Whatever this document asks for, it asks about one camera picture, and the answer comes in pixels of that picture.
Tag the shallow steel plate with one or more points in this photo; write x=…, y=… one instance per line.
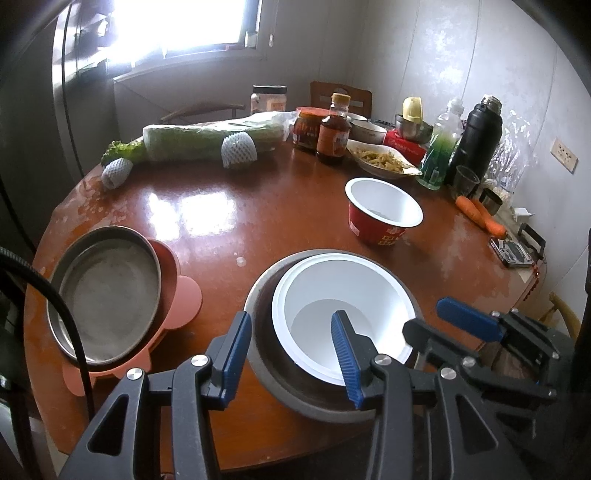
x=106, y=295

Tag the fruit in white foam net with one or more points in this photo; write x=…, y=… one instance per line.
x=238, y=150
x=115, y=173

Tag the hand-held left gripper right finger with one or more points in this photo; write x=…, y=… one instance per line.
x=344, y=364

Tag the yellow plastic bottle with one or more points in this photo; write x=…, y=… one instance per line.
x=412, y=110

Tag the red box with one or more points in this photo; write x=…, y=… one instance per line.
x=406, y=145

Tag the white charger plug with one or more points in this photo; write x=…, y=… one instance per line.
x=522, y=213

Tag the window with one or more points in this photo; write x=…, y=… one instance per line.
x=184, y=23

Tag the clear plastic bag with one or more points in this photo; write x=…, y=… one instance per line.
x=508, y=157

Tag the black thermos flask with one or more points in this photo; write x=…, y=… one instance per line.
x=475, y=138

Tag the brown sauce bottle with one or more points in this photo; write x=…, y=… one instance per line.
x=331, y=138

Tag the grey refrigerator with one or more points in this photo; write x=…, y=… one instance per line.
x=27, y=115

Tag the small steel cup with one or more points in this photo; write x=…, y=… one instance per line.
x=490, y=201

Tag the green lettuce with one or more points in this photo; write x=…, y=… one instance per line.
x=124, y=150

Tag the green liquid plastic bottle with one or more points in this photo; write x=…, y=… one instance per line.
x=438, y=157

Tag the small black device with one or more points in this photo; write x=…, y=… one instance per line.
x=512, y=253

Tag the wrapped napa cabbage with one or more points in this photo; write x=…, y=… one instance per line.
x=194, y=138

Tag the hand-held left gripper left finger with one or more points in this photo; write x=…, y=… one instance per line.
x=233, y=362

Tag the small steel bowl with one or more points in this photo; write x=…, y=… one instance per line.
x=418, y=133

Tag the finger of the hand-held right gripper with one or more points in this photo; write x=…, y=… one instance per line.
x=425, y=339
x=466, y=318

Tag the clear plastic cup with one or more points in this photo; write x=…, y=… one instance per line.
x=465, y=182

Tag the red sauce jar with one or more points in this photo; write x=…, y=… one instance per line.
x=308, y=131

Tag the yellow wooden chair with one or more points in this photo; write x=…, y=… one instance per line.
x=565, y=307

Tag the orange carrot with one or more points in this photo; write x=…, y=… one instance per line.
x=482, y=219
x=482, y=207

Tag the white wall socket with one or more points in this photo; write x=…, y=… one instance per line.
x=564, y=154

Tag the plate of food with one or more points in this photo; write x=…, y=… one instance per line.
x=378, y=159

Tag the plastic jar with black lid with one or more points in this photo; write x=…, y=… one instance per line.
x=268, y=101

